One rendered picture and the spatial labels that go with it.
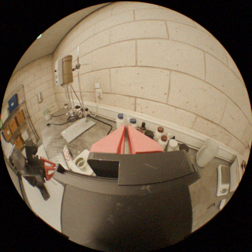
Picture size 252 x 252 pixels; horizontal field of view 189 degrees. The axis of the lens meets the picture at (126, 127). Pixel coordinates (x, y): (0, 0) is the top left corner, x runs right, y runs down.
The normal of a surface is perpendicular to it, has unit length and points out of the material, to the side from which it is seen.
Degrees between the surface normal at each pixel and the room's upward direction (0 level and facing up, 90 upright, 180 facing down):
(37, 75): 90
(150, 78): 90
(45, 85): 90
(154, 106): 90
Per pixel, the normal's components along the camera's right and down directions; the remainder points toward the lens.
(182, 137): -0.51, 0.51
